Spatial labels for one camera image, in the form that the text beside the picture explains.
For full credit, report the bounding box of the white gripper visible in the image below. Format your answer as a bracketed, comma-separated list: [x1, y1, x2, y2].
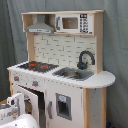
[0, 93, 25, 122]

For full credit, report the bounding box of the white oven door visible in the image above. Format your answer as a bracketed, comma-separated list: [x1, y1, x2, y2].
[13, 85, 39, 121]

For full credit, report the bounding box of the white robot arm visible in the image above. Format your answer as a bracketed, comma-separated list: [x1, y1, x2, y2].
[0, 93, 40, 128]

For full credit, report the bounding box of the wooden toy kitchen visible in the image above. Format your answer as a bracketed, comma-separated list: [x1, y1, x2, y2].
[8, 10, 115, 128]

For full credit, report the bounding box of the right stove knob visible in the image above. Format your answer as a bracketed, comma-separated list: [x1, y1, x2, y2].
[32, 81, 38, 87]

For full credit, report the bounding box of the black toy stovetop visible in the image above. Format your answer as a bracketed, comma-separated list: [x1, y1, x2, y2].
[20, 61, 57, 72]

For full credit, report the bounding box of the white fridge door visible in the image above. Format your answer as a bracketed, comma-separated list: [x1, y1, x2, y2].
[45, 80, 83, 128]

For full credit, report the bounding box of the grey backdrop curtain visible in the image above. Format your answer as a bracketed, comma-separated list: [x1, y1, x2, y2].
[0, 0, 128, 128]

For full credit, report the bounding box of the grey toy sink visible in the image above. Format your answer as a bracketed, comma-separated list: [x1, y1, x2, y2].
[53, 67, 93, 81]

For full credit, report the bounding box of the black toy faucet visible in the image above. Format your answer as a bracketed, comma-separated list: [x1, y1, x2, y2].
[77, 50, 95, 70]

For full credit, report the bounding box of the grey range hood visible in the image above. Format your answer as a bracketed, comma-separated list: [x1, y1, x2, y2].
[26, 15, 54, 34]

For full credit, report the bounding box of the toy microwave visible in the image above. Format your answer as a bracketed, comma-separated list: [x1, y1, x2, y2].
[56, 14, 93, 34]

